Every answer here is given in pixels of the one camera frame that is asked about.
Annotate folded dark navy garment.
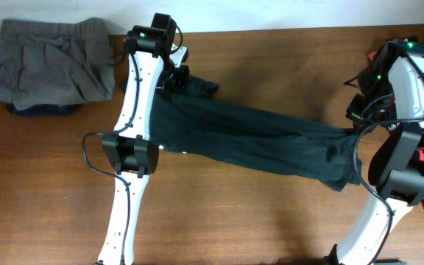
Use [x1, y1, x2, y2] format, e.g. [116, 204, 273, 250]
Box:
[7, 105, 80, 117]

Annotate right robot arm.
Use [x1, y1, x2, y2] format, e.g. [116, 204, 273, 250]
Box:
[323, 36, 424, 264]

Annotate right black cable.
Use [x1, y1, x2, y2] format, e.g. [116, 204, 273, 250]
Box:
[343, 40, 424, 265]

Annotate folded grey shorts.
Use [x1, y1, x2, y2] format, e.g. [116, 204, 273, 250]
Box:
[0, 18, 115, 110]

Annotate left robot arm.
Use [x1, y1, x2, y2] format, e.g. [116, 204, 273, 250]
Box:
[97, 13, 188, 264]

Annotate black Nike t-shirt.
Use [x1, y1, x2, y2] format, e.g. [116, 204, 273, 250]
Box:
[149, 76, 362, 191]

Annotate left black cable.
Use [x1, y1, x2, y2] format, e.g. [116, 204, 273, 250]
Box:
[82, 24, 184, 265]

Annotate black cable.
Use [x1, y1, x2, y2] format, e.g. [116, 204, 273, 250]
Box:
[82, 24, 184, 265]
[343, 40, 424, 265]

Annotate black logo t-shirt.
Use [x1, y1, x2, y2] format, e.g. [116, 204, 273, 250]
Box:
[397, 35, 423, 46]

